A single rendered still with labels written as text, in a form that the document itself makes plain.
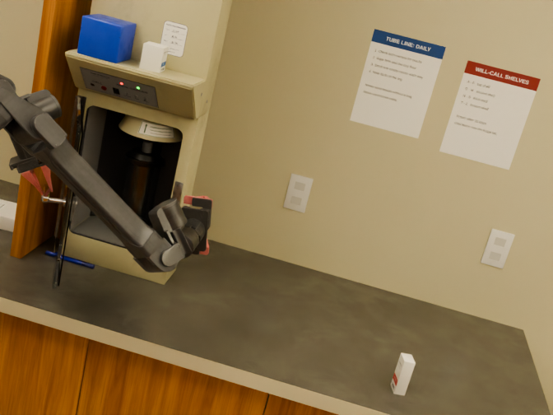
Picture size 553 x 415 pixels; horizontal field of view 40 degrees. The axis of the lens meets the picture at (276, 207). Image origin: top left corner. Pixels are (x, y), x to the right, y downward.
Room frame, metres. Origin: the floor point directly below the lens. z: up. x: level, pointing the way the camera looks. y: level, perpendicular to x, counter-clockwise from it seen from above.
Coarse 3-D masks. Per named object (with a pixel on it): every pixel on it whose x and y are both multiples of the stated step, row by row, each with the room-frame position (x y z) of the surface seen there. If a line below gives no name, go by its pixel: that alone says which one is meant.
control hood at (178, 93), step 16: (80, 64) 1.78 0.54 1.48; (96, 64) 1.76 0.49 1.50; (112, 64) 1.76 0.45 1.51; (128, 64) 1.79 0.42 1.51; (80, 80) 1.83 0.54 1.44; (144, 80) 1.76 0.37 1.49; (160, 80) 1.75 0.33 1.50; (176, 80) 1.75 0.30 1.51; (192, 80) 1.80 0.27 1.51; (112, 96) 1.85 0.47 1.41; (160, 96) 1.79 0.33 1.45; (176, 96) 1.77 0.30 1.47; (192, 96) 1.76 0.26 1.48; (176, 112) 1.82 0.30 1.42; (192, 112) 1.81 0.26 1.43
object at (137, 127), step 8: (128, 120) 1.91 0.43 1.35; (136, 120) 1.90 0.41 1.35; (144, 120) 1.89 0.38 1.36; (120, 128) 1.91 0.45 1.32; (128, 128) 1.89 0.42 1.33; (136, 128) 1.89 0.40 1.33; (144, 128) 1.88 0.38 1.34; (152, 128) 1.89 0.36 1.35; (160, 128) 1.90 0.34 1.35; (168, 128) 1.91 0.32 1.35; (176, 128) 1.93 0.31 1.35; (136, 136) 1.88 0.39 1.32; (144, 136) 1.88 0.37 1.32; (152, 136) 1.88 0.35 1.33; (160, 136) 1.89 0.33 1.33; (168, 136) 1.90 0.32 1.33; (176, 136) 1.93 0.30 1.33
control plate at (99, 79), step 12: (84, 72) 1.80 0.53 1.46; (96, 72) 1.78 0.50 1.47; (96, 84) 1.82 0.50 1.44; (108, 84) 1.81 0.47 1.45; (120, 84) 1.79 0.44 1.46; (132, 84) 1.78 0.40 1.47; (144, 84) 1.77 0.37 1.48; (120, 96) 1.83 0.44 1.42; (132, 96) 1.82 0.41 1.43; (144, 96) 1.81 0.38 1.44
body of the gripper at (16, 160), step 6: (12, 138) 1.62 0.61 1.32; (18, 144) 1.61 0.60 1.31; (18, 150) 1.62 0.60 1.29; (24, 150) 1.62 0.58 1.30; (18, 156) 1.63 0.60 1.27; (24, 156) 1.62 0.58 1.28; (30, 156) 1.62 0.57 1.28; (12, 162) 1.61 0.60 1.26; (18, 162) 1.61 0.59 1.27; (24, 162) 1.61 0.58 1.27; (12, 168) 1.60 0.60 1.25
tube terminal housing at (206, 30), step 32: (96, 0) 1.88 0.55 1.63; (128, 0) 1.87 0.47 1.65; (160, 0) 1.86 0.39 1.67; (192, 0) 1.86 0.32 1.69; (224, 0) 1.87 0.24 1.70; (160, 32) 1.86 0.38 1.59; (192, 32) 1.86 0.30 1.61; (224, 32) 1.94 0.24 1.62; (192, 64) 1.86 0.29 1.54; (96, 96) 1.88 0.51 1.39; (192, 128) 1.85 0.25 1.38; (192, 160) 1.88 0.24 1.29; (192, 192) 1.96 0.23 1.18; (96, 256) 1.87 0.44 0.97; (128, 256) 1.86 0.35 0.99
